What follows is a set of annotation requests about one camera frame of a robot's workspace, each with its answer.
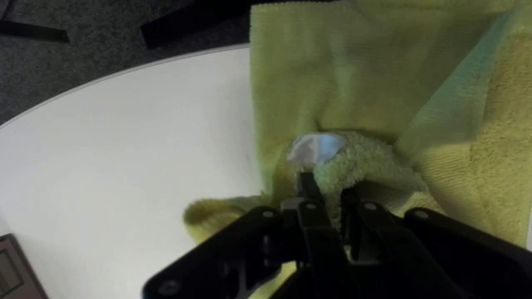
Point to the yellow cloth towel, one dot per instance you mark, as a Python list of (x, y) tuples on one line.
[(359, 84)]

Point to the black framed tablet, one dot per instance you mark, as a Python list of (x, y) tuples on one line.
[(18, 272)]

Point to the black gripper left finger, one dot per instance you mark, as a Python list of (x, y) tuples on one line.
[(260, 250)]

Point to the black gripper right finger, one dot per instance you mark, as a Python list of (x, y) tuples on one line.
[(432, 250)]

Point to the black metal floor bar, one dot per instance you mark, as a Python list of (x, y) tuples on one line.
[(33, 31), (193, 23)]

